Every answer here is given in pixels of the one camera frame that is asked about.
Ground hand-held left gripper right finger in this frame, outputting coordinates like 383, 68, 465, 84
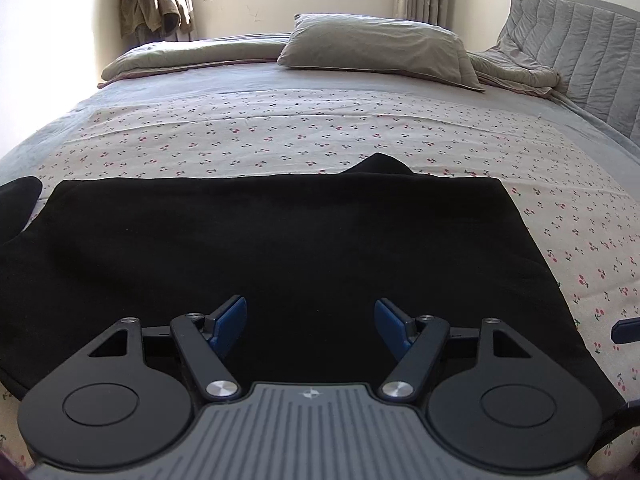
373, 297, 534, 402

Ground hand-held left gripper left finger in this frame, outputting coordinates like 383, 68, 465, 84
86, 294, 249, 402

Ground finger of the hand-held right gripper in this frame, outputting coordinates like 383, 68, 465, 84
610, 316, 640, 345

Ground black pants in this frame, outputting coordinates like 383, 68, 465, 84
0, 152, 628, 413

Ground cherry print cloth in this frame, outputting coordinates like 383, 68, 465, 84
0, 87, 640, 473

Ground bed with grey sheet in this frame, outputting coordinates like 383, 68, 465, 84
0, 35, 640, 480

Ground folded grey quilt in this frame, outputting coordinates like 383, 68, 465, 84
97, 37, 297, 84

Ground crumpled grey quilt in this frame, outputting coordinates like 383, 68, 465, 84
467, 50, 562, 97

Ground grey pillow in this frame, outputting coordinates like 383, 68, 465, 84
276, 12, 487, 94

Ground grey padded headboard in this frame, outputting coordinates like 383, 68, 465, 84
487, 0, 640, 149

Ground hanging khaki jackets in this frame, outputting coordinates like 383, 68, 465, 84
119, 0, 196, 44

